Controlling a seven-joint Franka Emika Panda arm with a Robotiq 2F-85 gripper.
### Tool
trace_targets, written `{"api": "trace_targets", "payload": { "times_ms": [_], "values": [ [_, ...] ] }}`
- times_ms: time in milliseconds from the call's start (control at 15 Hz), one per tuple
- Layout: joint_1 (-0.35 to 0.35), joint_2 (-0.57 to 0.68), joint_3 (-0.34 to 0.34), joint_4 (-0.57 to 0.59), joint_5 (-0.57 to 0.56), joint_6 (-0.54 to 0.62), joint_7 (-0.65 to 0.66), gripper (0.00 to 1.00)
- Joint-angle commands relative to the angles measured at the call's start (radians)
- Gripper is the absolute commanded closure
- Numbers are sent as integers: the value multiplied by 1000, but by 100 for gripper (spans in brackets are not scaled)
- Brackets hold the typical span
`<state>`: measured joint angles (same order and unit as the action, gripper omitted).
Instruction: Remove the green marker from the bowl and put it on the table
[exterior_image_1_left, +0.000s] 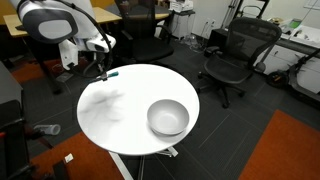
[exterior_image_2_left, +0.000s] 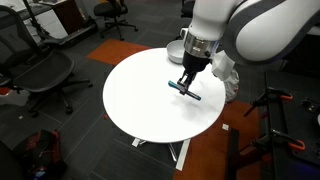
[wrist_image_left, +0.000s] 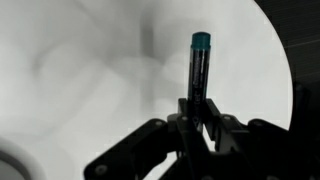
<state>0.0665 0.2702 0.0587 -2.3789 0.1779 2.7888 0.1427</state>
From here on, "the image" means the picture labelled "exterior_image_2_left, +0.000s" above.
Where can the small white paper scrap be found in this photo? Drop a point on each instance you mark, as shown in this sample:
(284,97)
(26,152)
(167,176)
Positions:
(225,126)

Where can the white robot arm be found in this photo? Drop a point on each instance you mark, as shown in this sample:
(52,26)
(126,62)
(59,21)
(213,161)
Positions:
(266,30)

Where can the black work table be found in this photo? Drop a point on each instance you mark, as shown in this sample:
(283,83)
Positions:
(293,133)

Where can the white long desk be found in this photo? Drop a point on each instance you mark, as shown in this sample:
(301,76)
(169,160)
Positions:
(53,23)

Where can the white bowl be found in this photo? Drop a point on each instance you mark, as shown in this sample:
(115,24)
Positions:
(173,53)

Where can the brown wooden cabinet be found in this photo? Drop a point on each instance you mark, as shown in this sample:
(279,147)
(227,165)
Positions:
(68,15)

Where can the black electric scooter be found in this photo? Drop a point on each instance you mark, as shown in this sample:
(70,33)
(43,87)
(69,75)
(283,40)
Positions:
(73,33)

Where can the white red floor object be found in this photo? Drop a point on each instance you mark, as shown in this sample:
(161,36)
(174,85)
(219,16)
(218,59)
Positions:
(13,98)

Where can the green marker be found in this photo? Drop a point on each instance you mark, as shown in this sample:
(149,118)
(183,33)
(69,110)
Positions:
(172,84)

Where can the white table base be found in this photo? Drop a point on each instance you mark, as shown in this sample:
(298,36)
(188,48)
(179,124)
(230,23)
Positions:
(183,155)

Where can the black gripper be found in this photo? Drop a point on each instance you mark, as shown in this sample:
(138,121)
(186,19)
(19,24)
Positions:
(196,63)

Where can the grey mesh office chair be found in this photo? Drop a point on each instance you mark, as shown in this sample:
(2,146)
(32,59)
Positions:
(43,71)

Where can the black swivel office chair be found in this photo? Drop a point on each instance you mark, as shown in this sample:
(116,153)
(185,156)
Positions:
(110,8)

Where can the small black table device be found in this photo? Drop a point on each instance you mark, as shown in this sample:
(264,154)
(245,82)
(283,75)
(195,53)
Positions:
(310,105)

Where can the red black backpack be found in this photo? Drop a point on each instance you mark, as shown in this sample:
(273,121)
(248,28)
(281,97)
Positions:
(43,153)

